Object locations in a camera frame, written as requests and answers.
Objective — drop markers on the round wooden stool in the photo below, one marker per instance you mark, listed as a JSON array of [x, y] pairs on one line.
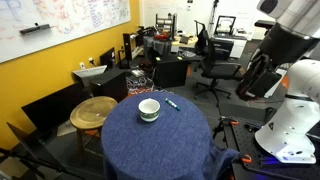
[[91, 113]]

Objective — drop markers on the white backed monitor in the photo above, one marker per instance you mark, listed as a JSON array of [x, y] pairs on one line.
[[90, 71]]

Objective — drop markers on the white mug with green band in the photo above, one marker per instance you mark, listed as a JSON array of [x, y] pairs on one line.
[[149, 107]]

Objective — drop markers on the black frame 3D printer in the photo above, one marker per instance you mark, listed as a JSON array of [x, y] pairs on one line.
[[225, 25]]

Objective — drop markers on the black tower speaker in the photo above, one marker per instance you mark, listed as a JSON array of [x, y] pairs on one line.
[[127, 46]]

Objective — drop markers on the small black monitor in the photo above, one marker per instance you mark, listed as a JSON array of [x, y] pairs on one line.
[[107, 58]]

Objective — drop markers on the gray cloth covered table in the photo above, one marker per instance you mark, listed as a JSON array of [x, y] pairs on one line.
[[160, 46]]

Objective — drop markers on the black flat panel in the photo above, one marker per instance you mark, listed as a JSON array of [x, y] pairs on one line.
[[30, 143]]

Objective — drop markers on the black light stand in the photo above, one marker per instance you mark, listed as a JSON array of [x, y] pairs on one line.
[[213, 16]]

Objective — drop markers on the white wall outlet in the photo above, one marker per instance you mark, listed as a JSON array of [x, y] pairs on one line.
[[91, 60], [82, 65]]

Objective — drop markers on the wooden desk top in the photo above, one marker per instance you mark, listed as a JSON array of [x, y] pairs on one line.
[[190, 41]]

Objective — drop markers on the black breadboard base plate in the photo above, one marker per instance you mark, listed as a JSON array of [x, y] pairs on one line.
[[246, 140]]

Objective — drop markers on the black office chair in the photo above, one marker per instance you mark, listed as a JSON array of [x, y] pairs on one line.
[[216, 66]]

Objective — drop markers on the clear plastic bag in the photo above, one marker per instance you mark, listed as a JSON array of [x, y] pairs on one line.
[[137, 72]]

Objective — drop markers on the teal and white marker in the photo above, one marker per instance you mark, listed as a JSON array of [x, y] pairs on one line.
[[172, 104]]

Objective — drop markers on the black box cabinet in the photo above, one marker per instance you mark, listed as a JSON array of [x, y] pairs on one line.
[[110, 85]]

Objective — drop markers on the black shelf rack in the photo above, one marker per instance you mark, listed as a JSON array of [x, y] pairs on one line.
[[166, 23]]

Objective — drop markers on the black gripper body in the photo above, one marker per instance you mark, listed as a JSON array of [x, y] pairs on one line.
[[286, 43]]

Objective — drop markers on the black tripod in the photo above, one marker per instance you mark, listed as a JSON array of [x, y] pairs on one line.
[[40, 162]]

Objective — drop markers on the white cabinet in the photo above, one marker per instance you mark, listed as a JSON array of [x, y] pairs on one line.
[[238, 46]]

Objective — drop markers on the blue cloth covered table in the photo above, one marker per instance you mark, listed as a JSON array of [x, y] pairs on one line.
[[156, 146]]

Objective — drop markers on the large whiteboard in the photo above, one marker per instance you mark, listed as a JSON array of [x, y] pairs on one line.
[[66, 20]]

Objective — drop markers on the large black monitor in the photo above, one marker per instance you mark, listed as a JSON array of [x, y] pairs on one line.
[[53, 108]]

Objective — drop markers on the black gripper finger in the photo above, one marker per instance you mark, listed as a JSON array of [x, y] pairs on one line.
[[256, 66], [266, 83]]

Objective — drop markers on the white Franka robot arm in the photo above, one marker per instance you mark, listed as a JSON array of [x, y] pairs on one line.
[[290, 133]]

